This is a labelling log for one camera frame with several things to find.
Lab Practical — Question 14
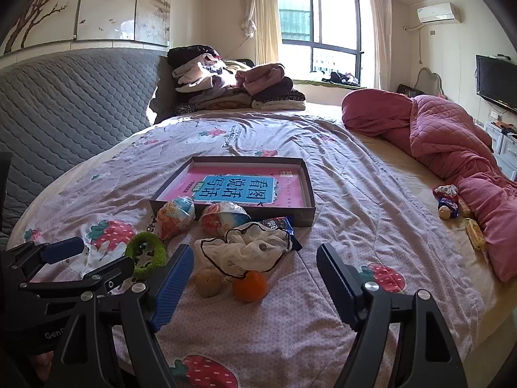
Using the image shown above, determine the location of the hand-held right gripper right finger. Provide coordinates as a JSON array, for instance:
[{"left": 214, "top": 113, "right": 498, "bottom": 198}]
[{"left": 316, "top": 243, "right": 469, "bottom": 388}]

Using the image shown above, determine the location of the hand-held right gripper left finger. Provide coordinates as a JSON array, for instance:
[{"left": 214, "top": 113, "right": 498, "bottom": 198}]
[{"left": 50, "top": 244, "right": 195, "bottom": 388}]

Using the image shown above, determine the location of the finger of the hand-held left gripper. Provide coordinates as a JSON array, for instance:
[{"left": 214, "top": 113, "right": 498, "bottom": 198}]
[
  {"left": 16, "top": 256, "right": 136, "bottom": 304},
  {"left": 0, "top": 238, "right": 86, "bottom": 289}
]

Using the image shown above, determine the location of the tan walnut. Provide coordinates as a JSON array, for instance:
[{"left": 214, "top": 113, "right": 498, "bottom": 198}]
[{"left": 195, "top": 267, "right": 224, "bottom": 297}]

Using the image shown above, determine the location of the green scrunchie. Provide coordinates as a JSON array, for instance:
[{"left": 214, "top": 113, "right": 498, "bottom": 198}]
[{"left": 125, "top": 231, "right": 168, "bottom": 281}]

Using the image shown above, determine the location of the plastic-wrapped toy ball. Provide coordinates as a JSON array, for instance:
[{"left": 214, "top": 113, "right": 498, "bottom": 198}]
[
  {"left": 155, "top": 196, "right": 195, "bottom": 241},
  {"left": 199, "top": 201, "right": 252, "bottom": 238}
]

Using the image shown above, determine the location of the large orange tangerine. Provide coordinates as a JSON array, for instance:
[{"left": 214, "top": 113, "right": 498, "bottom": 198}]
[{"left": 232, "top": 270, "right": 268, "bottom": 303}]

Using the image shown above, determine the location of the white spotted cloth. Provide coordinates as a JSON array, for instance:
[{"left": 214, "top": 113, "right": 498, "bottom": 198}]
[{"left": 194, "top": 222, "right": 293, "bottom": 279}]

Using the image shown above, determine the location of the grey cardboard box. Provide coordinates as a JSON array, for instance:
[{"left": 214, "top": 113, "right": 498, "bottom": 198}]
[{"left": 149, "top": 156, "right": 316, "bottom": 228}]

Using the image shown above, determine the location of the blue cookie packet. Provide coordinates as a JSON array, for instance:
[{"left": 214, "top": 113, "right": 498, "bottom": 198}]
[{"left": 258, "top": 216, "right": 303, "bottom": 251}]

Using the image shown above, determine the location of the strawberry print bedsheet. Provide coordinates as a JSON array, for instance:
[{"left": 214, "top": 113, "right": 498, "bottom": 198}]
[{"left": 6, "top": 111, "right": 485, "bottom": 388}]

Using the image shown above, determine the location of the beige mattress sheet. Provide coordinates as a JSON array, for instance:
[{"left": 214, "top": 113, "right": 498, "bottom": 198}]
[{"left": 351, "top": 129, "right": 517, "bottom": 332}]

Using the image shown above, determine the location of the yellow snack packet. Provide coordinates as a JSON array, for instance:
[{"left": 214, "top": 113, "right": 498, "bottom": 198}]
[{"left": 464, "top": 218, "right": 486, "bottom": 251}]

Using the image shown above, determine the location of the grey quilted headboard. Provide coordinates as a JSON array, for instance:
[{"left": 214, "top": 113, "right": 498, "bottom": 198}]
[{"left": 0, "top": 48, "right": 170, "bottom": 227}]

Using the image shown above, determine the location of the pink quilt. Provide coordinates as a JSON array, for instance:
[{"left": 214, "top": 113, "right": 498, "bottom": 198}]
[{"left": 341, "top": 88, "right": 517, "bottom": 284}]

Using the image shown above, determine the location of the green sill cushion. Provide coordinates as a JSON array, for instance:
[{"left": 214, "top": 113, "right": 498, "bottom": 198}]
[{"left": 291, "top": 79, "right": 366, "bottom": 90}]

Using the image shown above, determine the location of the dark clothes heap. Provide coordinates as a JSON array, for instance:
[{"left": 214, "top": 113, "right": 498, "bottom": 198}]
[{"left": 321, "top": 70, "right": 360, "bottom": 87}]

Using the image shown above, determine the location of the pile of folded clothes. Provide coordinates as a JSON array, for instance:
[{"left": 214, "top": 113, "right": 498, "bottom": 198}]
[{"left": 167, "top": 44, "right": 307, "bottom": 116}]

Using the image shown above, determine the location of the white drawer cabinet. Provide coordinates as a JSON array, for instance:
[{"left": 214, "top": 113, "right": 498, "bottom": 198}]
[{"left": 482, "top": 121, "right": 517, "bottom": 178}]

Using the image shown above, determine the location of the beige curtain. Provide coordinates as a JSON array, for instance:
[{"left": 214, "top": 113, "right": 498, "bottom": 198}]
[
  {"left": 365, "top": 0, "right": 394, "bottom": 90},
  {"left": 240, "top": 0, "right": 283, "bottom": 65}
]

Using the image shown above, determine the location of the black television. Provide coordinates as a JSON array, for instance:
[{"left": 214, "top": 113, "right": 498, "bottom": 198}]
[{"left": 475, "top": 54, "right": 517, "bottom": 114}]

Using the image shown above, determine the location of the dark framed window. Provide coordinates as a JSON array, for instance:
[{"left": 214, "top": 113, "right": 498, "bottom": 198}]
[{"left": 277, "top": 0, "right": 364, "bottom": 87}]

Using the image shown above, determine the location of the white air conditioner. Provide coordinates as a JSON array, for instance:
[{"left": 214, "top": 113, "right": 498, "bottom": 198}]
[{"left": 417, "top": 2, "right": 462, "bottom": 24}]

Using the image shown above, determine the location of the white curved metal frame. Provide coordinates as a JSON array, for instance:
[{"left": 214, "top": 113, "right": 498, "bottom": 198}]
[{"left": 416, "top": 67, "right": 443, "bottom": 98}]

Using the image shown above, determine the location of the blossom painted wall panel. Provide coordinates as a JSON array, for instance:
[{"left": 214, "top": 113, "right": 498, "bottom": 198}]
[{"left": 2, "top": 0, "right": 172, "bottom": 55}]

